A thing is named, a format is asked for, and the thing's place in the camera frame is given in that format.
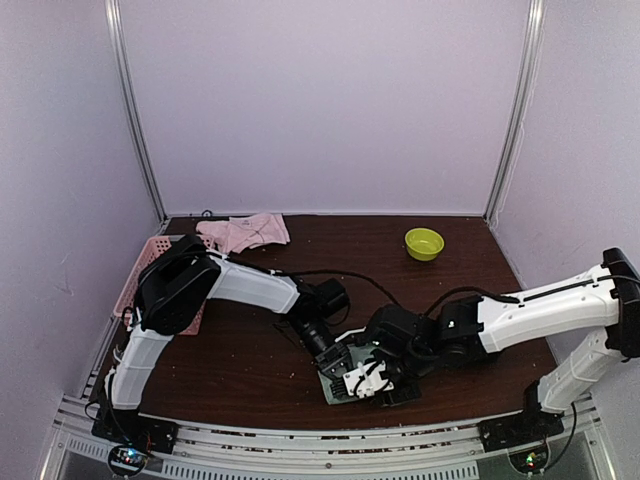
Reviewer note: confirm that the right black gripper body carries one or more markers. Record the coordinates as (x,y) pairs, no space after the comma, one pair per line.
(410,395)

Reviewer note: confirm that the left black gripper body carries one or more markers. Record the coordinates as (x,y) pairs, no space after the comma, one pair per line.
(326,356)

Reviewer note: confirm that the pink plastic basket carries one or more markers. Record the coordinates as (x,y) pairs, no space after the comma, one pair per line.
(156,289)

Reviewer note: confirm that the green towel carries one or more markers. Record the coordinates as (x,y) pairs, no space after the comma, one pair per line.
(335,388)

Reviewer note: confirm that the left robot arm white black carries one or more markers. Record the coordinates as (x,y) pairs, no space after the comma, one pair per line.
(304,306)

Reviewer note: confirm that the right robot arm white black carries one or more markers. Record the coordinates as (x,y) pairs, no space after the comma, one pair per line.
(469,325)

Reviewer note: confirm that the yellow-green bowl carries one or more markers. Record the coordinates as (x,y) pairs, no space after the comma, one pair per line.
(423,244)

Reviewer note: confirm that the right round circuit board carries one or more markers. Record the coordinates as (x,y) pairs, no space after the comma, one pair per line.
(530,461)

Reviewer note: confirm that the round circuit board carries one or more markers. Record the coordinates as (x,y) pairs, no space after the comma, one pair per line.
(124,460)
(530,461)

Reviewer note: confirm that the pink towel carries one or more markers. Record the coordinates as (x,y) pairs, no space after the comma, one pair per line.
(240,233)

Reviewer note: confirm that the left round circuit board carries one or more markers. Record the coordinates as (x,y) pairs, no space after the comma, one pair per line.
(124,460)

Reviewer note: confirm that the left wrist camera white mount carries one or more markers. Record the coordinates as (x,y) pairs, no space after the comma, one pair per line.
(368,380)

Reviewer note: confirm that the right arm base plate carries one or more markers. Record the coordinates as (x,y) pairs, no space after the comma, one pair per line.
(518,429)

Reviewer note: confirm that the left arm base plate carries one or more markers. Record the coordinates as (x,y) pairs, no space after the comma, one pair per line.
(145,434)

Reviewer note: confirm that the front aluminium rail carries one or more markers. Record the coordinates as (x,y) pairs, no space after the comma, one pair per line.
(450,450)

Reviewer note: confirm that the right aluminium frame post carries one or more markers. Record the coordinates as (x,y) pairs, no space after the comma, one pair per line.
(523,90)

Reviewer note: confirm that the aluminium frame post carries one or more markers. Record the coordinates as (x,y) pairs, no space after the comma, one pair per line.
(523,90)
(116,32)

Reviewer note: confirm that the left aluminium frame post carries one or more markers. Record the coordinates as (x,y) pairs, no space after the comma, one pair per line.
(116,32)

